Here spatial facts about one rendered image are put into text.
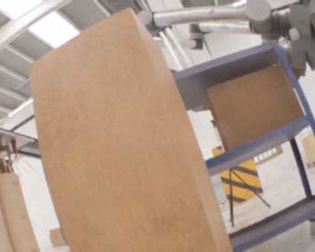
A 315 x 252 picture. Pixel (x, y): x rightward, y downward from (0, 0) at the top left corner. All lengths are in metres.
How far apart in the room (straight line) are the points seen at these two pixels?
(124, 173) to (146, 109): 0.14
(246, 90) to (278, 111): 0.18
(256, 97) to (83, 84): 0.76
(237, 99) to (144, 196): 0.72
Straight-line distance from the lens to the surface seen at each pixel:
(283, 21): 2.16
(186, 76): 1.22
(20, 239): 2.84
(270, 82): 1.30
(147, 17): 2.16
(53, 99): 0.79
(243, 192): 6.92
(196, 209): 0.61
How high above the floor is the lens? 0.39
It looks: 16 degrees up
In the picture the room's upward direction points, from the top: 19 degrees counter-clockwise
